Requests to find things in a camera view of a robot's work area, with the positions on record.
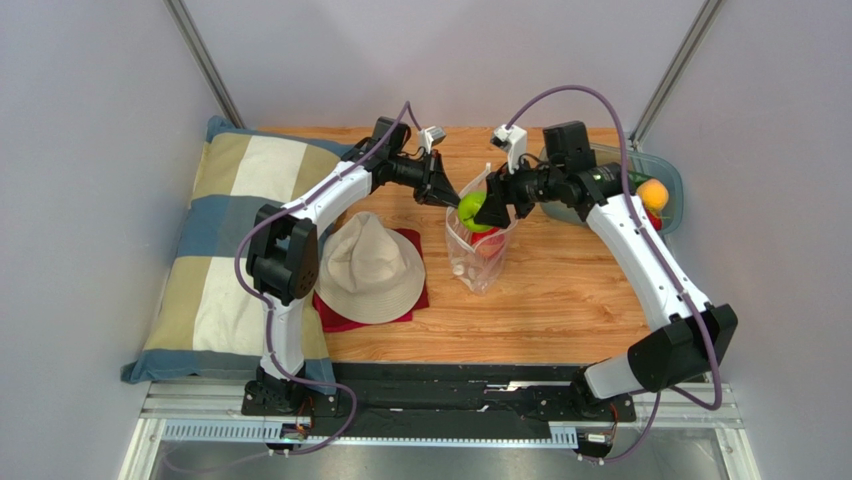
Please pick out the green apple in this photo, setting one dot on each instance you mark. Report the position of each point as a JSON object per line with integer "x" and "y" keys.
{"x": 468, "y": 207}

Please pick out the orange fruit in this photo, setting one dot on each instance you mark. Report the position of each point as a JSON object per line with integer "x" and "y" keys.
{"x": 654, "y": 195}

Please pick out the plaid blue beige pillow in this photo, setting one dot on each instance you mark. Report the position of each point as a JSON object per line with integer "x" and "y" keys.
{"x": 207, "y": 324}

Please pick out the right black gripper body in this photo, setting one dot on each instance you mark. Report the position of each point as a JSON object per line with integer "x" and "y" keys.
{"x": 509, "y": 189}

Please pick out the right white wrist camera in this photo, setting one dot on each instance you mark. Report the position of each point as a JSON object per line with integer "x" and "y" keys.
{"x": 513, "y": 141}

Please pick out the dark red cloth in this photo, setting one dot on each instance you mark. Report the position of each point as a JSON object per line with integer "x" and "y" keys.
{"x": 333, "y": 322}

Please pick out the aluminium frame post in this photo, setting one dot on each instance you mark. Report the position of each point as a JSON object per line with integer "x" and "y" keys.
{"x": 679, "y": 63}
{"x": 194, "y": 40}

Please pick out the left aluminium frame post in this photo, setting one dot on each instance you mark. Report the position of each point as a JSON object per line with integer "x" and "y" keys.
{"x": 194, "y": 40}

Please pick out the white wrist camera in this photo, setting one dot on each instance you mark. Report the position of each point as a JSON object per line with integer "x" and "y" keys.
{"x": 428, "y": 139}
{"x": 513, "y": 141}

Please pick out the green cucumber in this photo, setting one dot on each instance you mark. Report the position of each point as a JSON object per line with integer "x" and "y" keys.
{"x": 636, "y": 179}

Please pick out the right aluminium frame post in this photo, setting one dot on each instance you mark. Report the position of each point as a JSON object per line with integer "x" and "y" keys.
{"x": 679, "y": 63}

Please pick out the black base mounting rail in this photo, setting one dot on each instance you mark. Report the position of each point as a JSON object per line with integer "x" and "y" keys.
{"x": 436, "y": 401}

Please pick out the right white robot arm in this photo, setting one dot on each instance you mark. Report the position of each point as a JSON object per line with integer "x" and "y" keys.
{"x": 689, "y": 334}

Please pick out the beige bucket hat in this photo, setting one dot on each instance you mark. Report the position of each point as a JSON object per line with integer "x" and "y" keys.
{"x": 370, "y": 274}

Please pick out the aluminium base frame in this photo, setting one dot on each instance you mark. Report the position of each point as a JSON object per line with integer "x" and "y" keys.
{"x": 196, "y": 410}

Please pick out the red apple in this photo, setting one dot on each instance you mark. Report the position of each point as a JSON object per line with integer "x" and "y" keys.
{"x": 489, "y": 244}

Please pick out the red strawberry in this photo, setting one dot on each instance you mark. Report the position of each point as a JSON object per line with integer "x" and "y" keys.
{"x": 655, "y": 218}

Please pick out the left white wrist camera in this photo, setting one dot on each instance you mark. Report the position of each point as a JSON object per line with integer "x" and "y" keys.
{"x": 428, "y": 139}

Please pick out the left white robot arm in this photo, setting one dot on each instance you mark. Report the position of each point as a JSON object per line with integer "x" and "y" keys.
{"x": 278, "y": 261}

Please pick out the clear polka dot zip bag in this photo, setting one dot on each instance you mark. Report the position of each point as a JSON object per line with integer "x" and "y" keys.
{"x": 477, "y": 273}

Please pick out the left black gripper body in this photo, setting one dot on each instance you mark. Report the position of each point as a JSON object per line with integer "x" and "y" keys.
{"x": 411, "y": 173}

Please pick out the grey transparent plastic container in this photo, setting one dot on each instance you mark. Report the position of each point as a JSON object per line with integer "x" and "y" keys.
{"x": 669, "y": 180}

